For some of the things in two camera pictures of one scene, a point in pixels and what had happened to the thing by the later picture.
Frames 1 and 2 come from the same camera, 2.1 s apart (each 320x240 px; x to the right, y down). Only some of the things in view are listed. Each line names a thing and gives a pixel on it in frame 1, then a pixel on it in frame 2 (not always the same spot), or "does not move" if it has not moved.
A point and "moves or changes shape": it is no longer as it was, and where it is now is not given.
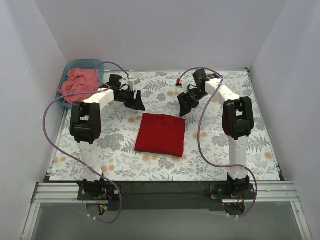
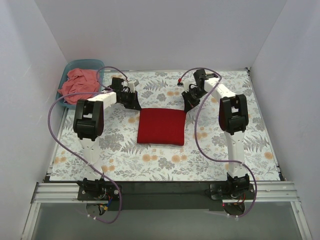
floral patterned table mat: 160,144 does not move
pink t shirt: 79,80 does not move
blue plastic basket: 97,64 does not move
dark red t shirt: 161,134 moves or changes shape
